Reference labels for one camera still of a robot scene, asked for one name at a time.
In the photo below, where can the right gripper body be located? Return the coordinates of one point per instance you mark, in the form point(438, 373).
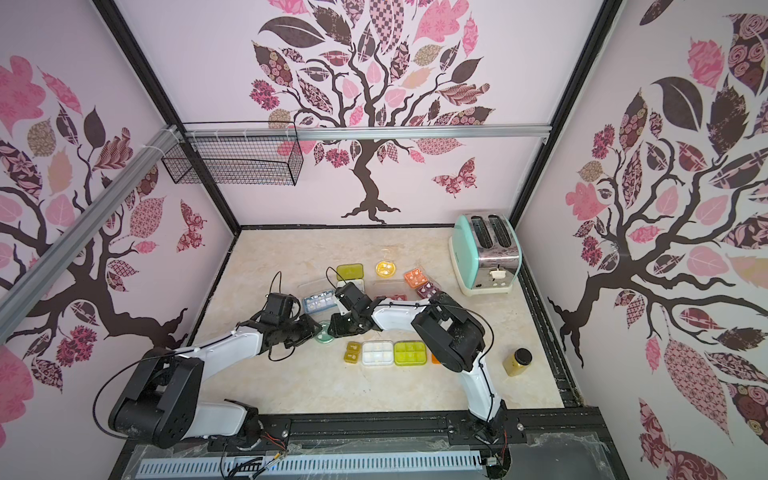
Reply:
point(346, 321)

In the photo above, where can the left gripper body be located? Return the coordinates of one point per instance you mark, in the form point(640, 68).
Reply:
point(299, 332)

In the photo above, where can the yellow small pillbox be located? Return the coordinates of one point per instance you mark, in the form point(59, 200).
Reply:
point(352, 352)

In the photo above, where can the white square pillbox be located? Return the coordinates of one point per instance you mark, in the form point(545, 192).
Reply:
point(377, 353)

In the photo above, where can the lime green square pillbox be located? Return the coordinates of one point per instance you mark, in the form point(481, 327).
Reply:
point(410, 353)

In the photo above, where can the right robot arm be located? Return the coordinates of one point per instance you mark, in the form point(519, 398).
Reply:
point(449, 331)

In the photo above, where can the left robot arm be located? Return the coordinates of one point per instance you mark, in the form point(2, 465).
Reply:
point(160, 404)

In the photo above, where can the teal rectangular pillbox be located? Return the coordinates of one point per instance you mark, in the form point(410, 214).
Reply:
point(317, 296)

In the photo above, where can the green round pillbox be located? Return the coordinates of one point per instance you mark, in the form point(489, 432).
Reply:
point(323, 336)

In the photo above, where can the lime green open pillbox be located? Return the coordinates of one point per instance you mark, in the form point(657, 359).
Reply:
point(350, 273)

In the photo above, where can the pink rectangular pillbox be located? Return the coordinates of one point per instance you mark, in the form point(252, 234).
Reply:
point(391, 290)

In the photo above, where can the yellow round pillbox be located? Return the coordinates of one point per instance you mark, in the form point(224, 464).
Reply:
point(385, 269)

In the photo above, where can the orange small pillbox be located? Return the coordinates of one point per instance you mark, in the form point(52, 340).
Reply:
point(415, 278)

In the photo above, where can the magenta small pillbox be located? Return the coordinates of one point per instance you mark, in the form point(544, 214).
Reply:
point(428, 290)

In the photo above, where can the mint green toaster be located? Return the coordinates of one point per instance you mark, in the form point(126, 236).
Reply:
point(485, 254)

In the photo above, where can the yellow jar black lid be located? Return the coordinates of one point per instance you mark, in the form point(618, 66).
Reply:
point(517, 362)

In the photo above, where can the white cable duct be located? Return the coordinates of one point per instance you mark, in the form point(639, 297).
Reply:
point(320, 465)

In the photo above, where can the black wire basket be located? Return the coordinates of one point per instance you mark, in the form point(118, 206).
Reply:
point(264, 152)

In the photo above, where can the aluminium rail bar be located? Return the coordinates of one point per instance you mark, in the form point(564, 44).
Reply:
point(372, 132)

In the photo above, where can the left aluminium rail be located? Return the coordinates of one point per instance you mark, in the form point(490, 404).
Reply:
point(25, 294)

